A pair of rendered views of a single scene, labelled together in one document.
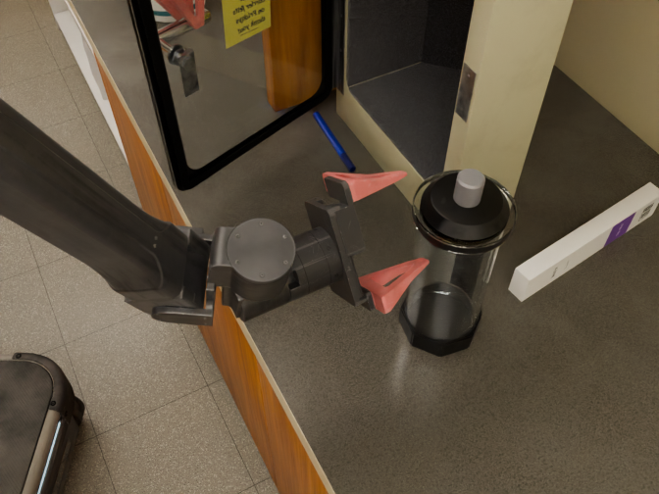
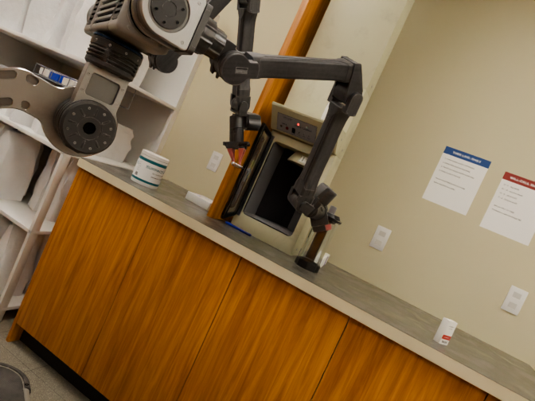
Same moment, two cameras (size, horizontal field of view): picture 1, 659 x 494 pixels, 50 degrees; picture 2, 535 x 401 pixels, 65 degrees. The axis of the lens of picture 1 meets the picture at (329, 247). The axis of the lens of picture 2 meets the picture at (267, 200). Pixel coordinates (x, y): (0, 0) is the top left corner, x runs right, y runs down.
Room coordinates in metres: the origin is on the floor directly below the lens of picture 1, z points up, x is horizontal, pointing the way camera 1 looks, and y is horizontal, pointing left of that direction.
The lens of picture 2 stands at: (-0.64, 1.13, 1.21)
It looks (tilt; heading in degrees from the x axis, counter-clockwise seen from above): 3 degrees down; 320
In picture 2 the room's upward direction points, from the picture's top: 24 degrees clockwise
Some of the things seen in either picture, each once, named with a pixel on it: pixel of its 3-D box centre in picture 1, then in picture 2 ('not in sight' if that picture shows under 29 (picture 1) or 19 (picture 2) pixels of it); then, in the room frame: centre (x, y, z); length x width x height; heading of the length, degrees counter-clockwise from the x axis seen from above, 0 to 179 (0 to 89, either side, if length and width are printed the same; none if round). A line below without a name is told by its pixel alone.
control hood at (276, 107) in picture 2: not in sight; (304, 127); (0.73, -0.03, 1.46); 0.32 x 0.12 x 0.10; 28
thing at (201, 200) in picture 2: not in sight; (205, 202); (1.16, 0.00, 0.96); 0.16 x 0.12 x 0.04; 19
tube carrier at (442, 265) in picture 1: (450, 268); (318, 240); (0.49, -0.14, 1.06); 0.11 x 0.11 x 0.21
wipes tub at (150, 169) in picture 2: not in sight; (150, 169); (1.22, 0.31, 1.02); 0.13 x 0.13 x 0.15
